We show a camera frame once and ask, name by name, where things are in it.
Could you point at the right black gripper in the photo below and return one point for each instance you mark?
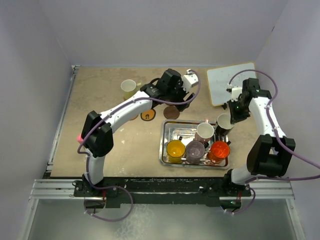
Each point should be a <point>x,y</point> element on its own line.
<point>236,117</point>

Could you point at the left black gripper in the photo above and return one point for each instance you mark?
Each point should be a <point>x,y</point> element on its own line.
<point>183,91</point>

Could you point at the black mug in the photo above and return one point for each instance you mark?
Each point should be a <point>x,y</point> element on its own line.
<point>223,124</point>

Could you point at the yellow black-rimmed coaster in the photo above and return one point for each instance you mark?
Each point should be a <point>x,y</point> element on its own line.
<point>148,115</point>

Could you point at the yellow-green mug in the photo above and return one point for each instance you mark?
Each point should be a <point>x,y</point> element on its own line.
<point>129,87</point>

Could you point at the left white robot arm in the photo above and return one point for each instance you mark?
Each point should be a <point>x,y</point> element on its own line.
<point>96,138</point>

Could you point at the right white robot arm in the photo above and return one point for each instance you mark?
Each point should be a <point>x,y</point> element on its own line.
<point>267,158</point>

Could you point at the orange translucent cup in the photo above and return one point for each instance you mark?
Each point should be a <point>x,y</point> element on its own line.
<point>218,152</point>

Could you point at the purple translucent cup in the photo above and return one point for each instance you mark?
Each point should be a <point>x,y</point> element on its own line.
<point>194,151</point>

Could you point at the yellow translucent cup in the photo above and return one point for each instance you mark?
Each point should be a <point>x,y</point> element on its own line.
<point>175,150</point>

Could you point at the pink mug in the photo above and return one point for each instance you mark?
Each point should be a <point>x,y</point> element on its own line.
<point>204,132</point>

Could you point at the silver metal tray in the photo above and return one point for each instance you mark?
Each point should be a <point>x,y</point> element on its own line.
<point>185,130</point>

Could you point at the white whiteboard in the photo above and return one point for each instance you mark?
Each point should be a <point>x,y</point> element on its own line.
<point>218,79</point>

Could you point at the pink cylinder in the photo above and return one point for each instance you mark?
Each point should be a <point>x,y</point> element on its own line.
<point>79,139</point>

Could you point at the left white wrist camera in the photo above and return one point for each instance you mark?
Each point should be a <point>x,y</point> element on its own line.
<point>189,80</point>

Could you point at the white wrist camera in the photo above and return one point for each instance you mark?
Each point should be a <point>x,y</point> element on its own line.
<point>235,91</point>
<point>189,80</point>

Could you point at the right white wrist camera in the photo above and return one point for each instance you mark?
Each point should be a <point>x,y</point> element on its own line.
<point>235,91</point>

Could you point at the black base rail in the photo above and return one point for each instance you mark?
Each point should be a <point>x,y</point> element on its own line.
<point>112,192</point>

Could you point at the aluminium frame rail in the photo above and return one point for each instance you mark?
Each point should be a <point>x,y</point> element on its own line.
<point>56,188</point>

